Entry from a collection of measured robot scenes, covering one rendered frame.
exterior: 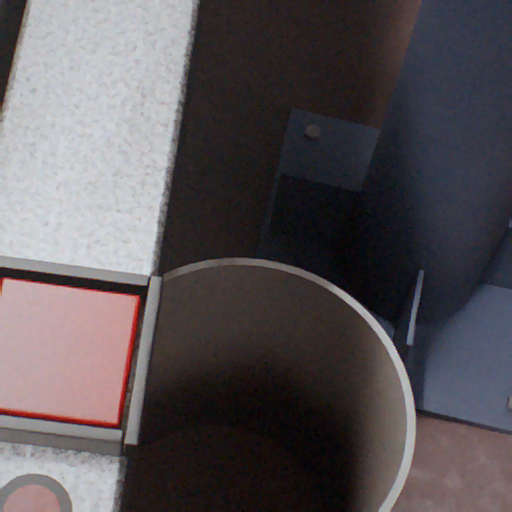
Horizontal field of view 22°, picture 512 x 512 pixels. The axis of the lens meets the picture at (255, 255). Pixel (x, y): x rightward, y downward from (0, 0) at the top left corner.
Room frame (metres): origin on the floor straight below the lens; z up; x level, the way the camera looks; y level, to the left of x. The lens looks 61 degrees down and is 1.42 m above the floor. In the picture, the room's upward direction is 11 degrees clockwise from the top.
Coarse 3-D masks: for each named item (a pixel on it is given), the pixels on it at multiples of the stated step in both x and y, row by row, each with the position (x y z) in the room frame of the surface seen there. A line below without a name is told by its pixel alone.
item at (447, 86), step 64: (448, 0) 0.75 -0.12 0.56; (448, 64) 0.73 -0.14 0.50; (320, 128) 0.97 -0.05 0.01; (384, 128) 0.78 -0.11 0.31; (448, 128) 0.72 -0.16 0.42; (320, 192) 0.80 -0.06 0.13; (384, 192) 0.75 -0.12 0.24; (448, 192) 0.71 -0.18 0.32; (256, 256) 0.76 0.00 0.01; (320, 256) 0.78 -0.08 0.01; (384, 256) 0.73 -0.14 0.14; (448, 256) 0.71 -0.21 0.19; (384, 320) 0.71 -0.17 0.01; (448, 320) 0.73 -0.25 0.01; (448, 384) 0.64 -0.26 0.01
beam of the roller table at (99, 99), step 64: (64, 0) 0.39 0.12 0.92; (128, 0) 0.40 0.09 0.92; (192, 0) 0.41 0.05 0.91; (64, 64) 0.36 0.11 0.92; (128, 64) 0.36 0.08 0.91; (192, 64) 0.38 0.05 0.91; (0, 128) 0.31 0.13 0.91; (64, 128) 0.32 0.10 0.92; (128, 128) 0.33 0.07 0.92; (0, 192) 0.28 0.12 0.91; (64, 192) 0.29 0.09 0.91; (128, 192) 0.29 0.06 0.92; (64, 256) 0.26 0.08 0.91; (128, 256) 0.26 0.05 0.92; (128, 384) 0.20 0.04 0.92; (0, 448) 0.16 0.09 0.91
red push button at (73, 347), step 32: (0, 288) 0.23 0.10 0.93; (32, 288) 0.23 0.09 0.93; (64, 288) 0.23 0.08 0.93; (0, 320) 0.21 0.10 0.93; (32, 320) 0.22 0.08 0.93; (64, 320) 0.22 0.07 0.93; (96, 320) 0.22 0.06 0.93; (128, 320) 0.22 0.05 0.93; (0, 352) 0.20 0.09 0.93; (32, 352) 0.20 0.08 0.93; (64, 352) 0.20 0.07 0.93; (96, 352) 0.21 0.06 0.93; (128, 352) 0.21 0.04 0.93; (0, 384) 0.19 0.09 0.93; (32, 384) 0.19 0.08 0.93; (64, 384) 0.19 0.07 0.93; (96, 384) 0.19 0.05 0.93; (32, 416) 0.18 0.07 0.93; (64, 416) 0.18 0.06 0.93; (96, 416) 0.18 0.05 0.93
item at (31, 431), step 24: (0, 264) 0.24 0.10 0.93; (24, 264) 0.24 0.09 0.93; (48, 264) 0.24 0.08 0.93; (96, 288) 0.24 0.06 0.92; (120, 288) 0.24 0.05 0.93; (144, 288) 0.24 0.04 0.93; (144, 312) 0.23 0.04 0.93; (144, 336) 0.22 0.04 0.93; (144, 360) 0.21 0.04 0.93; (144, 384) 0.20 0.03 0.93; (144, 408) 0.19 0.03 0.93; (0, 432) 0.17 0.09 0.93; (24, 432) 0.17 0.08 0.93; (48, 432) 0.17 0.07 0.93; (72, 432) 0.17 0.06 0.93; (96, 432) 0.17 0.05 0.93; (120, 432) 0.17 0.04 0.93
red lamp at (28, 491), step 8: (24, 488) 0.15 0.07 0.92; (32, 488) 0.15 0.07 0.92; (40, 488) 0.15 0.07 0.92; (16, 496) 0.15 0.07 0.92; (24, 496) 0.15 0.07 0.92; (32, 496) 0.15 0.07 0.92; (40, 496) 0.15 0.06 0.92; (48, 496) 0.15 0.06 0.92; (8, 504) 0.14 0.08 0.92; (16, 504) 0.14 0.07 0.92; (24, 504) 0.14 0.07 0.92; (32, 504) 0.14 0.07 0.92; (40, 504) 0.14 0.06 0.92; (48, 504) 0.15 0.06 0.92; (56, 504) 0.15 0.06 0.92
